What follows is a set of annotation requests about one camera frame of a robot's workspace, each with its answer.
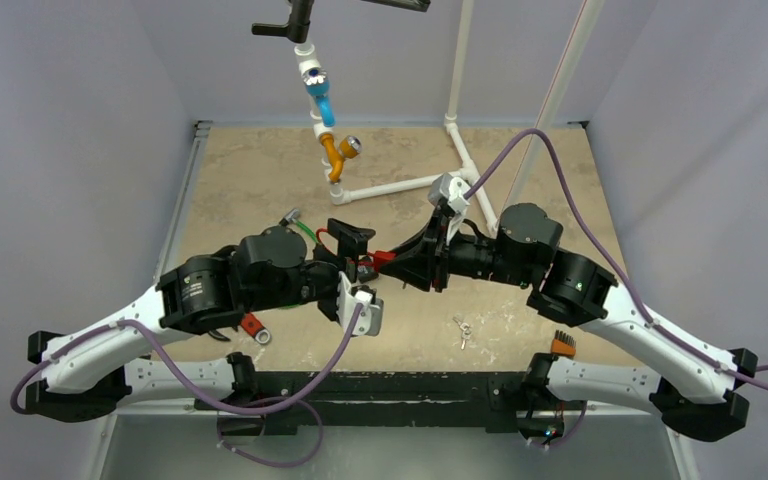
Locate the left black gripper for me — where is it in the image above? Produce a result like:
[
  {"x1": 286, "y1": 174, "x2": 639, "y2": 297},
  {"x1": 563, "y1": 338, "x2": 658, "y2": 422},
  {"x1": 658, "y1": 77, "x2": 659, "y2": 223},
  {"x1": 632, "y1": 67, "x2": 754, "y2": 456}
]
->
[{"x1": 245, "y1": 221, "x2": 375, "y2": 315}]

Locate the red cable lock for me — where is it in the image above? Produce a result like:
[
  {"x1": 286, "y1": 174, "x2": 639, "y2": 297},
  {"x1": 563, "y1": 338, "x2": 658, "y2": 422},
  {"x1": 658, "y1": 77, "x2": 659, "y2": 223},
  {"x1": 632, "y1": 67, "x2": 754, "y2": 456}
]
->
[{"x1": 315, "y1": 228, "x2": 396, "y2": 272}]

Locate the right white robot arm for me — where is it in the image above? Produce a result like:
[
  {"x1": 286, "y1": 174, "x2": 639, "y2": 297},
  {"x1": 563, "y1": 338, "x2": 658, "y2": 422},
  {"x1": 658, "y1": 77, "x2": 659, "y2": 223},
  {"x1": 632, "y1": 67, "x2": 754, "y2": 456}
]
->
[{"x1": 372, "y1": 203, "x2": 758, "y2": 442}]

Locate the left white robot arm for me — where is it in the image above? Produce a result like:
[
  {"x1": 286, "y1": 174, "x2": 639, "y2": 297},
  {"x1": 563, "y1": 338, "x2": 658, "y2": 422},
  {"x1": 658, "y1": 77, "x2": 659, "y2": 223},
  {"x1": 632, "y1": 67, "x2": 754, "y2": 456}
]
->
[{"x1": 9, "y1": 219, "x2": 383, "y2": 423}]

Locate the silver key bunch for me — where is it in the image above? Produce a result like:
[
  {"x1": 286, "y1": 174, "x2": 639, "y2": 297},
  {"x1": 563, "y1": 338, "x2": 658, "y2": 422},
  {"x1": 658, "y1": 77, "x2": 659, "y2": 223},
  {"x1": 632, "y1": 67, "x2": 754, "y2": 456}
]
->
[{"x1": 452, "y1": 315, "x2": 472, "y2": 350}]

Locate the orange hex key set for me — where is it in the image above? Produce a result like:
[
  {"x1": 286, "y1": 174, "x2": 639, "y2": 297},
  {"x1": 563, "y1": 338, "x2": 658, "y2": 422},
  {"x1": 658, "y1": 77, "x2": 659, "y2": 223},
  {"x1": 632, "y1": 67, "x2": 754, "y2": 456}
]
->
[{"x1": 550, "y1": 330, "x2": 577, "y2": 359}]

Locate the orange tap valve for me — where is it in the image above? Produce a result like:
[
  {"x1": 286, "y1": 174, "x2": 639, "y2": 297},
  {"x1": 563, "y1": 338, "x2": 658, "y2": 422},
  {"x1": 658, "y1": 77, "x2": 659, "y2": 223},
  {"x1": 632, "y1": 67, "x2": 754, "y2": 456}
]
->
[{"x1": 319, "y1": 133, "x2": 363, "y2": 184}]

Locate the white pole with red stripe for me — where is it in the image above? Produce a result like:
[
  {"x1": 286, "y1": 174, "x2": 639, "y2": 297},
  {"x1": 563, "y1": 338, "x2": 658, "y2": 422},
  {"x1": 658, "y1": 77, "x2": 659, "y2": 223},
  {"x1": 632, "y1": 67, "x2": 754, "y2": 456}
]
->
[{"x1": 504, "y1": 0, "x2": 606, "y2": 207}]

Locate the blue tap valve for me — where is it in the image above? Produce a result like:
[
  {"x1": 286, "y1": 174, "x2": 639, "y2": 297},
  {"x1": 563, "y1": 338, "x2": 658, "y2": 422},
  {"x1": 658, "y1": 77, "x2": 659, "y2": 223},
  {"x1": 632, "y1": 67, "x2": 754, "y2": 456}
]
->
[{"x1": 301, "y1": 67, "x2": 336, "y2": 127}]

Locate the green cable lock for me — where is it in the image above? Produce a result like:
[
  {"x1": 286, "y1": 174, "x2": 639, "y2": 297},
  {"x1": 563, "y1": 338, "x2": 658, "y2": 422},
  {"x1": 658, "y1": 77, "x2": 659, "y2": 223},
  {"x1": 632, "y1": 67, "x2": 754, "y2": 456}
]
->
[{"x1": 279, "y1": 208, "x2": 320, "y2": 244}]

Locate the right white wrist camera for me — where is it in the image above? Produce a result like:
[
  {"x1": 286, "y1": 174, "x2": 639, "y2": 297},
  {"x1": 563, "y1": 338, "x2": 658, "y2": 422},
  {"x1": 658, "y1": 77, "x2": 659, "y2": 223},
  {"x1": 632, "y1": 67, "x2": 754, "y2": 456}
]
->
[{"x1": 427, "y1": 173, "x2": 470, "y2": 244}]

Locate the white PVC pipe frame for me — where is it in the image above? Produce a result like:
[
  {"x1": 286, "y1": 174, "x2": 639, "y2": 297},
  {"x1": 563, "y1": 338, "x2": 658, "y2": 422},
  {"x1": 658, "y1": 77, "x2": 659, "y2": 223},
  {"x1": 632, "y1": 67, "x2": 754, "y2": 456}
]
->
[{"x1": 294, "y1": 1, "x2": 480, "y2": 205}]

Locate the red handled adjustable wrench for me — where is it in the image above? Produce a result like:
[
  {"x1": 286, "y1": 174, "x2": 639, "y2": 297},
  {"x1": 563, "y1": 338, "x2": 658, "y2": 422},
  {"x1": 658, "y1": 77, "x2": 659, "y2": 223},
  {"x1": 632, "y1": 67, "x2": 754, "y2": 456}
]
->
[{"x1": 240, "y1": 313, "x2": 272, "y2": 346}]

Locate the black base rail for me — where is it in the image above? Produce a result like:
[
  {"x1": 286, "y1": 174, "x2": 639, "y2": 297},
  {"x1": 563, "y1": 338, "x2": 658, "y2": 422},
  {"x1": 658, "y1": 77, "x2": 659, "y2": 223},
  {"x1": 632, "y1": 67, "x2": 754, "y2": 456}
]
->
[{"x1": 217, "y1": 371, "x2": 582, "y2": 441}]

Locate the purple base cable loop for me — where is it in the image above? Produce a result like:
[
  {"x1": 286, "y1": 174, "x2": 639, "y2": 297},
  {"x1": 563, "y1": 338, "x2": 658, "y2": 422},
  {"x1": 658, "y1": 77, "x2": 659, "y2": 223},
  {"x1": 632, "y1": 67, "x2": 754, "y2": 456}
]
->
[{"x1": 215, "y1": 397, "x2": 324, "y2": 469}]

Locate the black crank handle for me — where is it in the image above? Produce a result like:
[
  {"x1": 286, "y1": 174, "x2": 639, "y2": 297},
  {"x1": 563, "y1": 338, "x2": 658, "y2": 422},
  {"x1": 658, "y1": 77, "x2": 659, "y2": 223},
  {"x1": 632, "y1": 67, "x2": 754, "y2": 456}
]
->
[{"x1": 251, "y1": 0, "x2": 431, "y2": 44}]

